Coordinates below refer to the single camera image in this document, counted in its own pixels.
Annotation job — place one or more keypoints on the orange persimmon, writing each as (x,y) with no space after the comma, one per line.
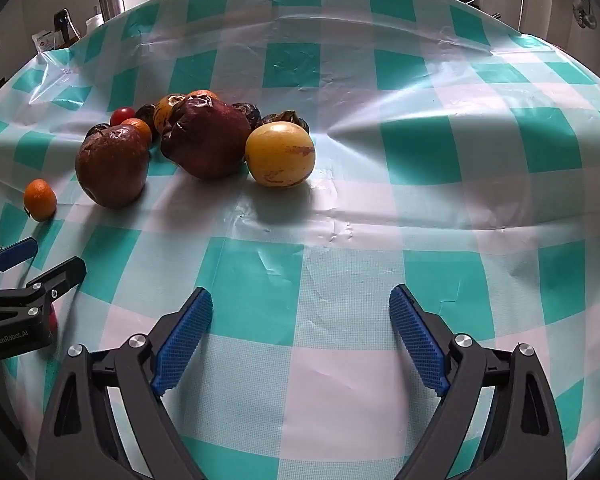
(203,94)

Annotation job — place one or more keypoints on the dark red pomegranate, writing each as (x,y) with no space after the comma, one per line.
(205,137)

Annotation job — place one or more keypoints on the teal checkered tablecloth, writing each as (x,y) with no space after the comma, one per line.
(330,260)

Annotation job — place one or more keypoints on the brown red apple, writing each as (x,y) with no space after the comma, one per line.
(112,165)

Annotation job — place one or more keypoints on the small striped yellow melon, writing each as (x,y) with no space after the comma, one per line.
(167,108)

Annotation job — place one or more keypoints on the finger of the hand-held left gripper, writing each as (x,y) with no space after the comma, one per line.
(15,252)
(62,274)

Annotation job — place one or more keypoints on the red cherry tomato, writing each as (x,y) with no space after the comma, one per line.
(121,114)

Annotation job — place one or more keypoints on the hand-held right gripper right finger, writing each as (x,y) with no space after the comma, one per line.
(420,345)

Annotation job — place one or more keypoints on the hanging metal utensil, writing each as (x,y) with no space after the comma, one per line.
(582,10)

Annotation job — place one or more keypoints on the dark glass bottle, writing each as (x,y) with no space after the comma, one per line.
(65,27)

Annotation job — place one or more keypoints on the shriveled dark fruit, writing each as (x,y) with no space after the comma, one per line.
(269,120)
(299,121)

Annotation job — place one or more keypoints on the white snack packet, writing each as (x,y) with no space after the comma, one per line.
(45,40)

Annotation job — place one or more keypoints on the large yellow pepino melon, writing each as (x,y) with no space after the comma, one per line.
(280,155)

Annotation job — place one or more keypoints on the small orange kumquat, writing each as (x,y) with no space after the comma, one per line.
(40,200)

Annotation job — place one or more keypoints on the white jar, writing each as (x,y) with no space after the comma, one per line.
(94,21)

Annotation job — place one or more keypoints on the orange tangerine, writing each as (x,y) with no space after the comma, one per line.
(141,131)

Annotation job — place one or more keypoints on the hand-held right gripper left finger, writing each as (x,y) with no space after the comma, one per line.
(182,345)

